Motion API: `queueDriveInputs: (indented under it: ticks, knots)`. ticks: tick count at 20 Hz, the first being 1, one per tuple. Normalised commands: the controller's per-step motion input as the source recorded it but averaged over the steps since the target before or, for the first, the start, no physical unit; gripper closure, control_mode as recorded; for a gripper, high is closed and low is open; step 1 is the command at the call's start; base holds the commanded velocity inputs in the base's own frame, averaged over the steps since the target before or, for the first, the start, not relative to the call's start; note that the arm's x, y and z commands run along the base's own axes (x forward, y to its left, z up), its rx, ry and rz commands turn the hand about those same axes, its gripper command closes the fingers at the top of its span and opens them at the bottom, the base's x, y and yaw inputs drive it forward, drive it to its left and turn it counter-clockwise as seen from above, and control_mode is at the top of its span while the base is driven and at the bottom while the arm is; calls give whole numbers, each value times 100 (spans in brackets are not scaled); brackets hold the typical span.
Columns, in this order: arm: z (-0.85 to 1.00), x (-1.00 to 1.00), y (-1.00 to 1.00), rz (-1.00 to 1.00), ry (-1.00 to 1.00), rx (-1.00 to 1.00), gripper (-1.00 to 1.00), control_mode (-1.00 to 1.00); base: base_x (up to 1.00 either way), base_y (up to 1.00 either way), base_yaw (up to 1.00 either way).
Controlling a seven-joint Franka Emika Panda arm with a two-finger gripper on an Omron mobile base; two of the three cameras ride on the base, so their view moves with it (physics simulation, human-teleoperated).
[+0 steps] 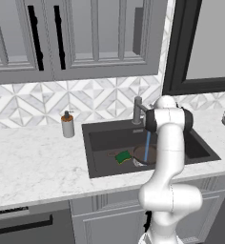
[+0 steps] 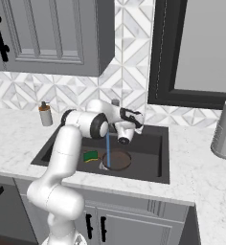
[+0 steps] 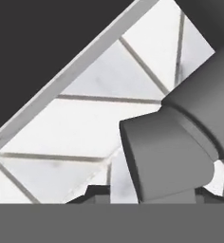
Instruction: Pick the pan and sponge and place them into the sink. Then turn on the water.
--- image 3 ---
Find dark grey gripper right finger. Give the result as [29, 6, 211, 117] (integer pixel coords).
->
[195, 186, 224, 205]

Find dark cupboard front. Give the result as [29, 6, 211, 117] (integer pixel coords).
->
[0, 0, 137, 137]

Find pale cupboard plinth strip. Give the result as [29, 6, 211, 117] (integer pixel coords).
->
[0, 0, 159, 157]

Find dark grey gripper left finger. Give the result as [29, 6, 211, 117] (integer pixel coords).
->
[65, 184, 111, 205]

